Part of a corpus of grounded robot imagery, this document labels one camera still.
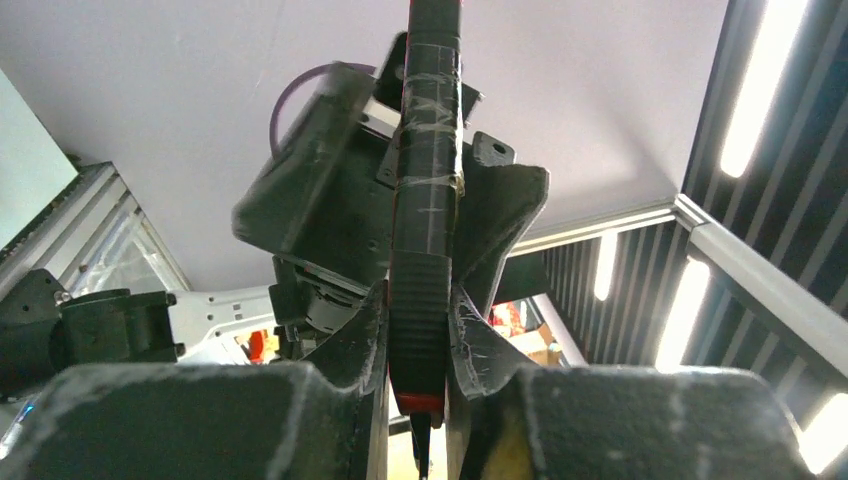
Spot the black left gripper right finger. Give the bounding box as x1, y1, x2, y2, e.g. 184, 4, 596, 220
446, 287, 813, 479

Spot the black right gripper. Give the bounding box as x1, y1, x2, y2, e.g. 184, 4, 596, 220
232, 33, 548, 358

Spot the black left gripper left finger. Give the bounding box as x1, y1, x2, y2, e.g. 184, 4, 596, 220
1, 283, 388, 479

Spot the red black utility knife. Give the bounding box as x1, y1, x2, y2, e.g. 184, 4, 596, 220
387, 1, 464, 479

